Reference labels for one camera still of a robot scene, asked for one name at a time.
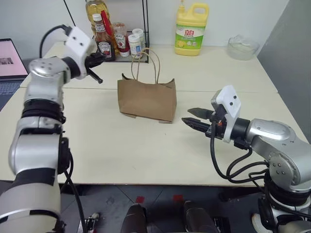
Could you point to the dark rounded shape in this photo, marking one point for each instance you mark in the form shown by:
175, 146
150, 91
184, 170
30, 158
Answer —
136, 218
196, 218

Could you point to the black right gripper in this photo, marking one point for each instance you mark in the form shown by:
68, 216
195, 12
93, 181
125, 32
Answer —
216, 126

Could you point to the yellow dish soap bottle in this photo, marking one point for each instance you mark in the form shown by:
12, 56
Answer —
189, 34

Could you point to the brown paper bag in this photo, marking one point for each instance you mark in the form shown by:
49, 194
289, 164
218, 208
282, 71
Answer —
145, 99

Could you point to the red squeeze ketchup bottle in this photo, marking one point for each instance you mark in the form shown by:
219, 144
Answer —
121, 40

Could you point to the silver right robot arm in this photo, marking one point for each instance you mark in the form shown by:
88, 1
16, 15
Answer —
272, 138

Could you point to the glass ketchup bottle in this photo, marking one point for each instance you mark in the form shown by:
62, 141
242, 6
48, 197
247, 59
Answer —
105, 47

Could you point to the grey laptop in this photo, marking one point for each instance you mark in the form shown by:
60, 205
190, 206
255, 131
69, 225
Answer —
9, 63

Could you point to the yellow cooking oil bottle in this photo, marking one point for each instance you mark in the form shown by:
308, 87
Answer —
96, 7

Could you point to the clear glass bowl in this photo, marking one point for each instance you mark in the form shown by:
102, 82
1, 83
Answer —
243, 48

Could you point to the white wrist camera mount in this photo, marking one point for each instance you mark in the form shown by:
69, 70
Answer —
79, 43
229, 102

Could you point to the white spice jar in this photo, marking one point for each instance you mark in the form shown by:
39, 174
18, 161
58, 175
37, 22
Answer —
139, 32
136, 46

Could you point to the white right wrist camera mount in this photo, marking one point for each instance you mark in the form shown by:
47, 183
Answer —
229, 102

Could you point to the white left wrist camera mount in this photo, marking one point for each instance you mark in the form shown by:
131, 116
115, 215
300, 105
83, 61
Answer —
79, 43

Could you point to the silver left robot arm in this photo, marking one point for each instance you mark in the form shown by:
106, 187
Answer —
36, 145

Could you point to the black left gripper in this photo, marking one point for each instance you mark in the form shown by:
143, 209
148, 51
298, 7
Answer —
93, 61

